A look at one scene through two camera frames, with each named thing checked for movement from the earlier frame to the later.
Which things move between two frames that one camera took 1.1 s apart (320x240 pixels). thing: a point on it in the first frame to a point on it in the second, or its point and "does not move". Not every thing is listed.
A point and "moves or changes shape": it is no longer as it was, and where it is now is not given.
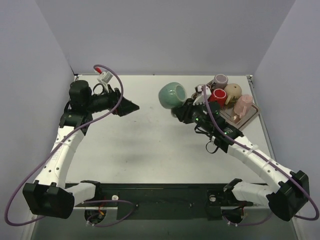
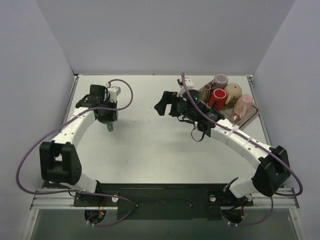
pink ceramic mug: [243, 102] does not move
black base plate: [162, 201] does not move
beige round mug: [234, 91] does not move
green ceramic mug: [172, 95] moves or changes shape
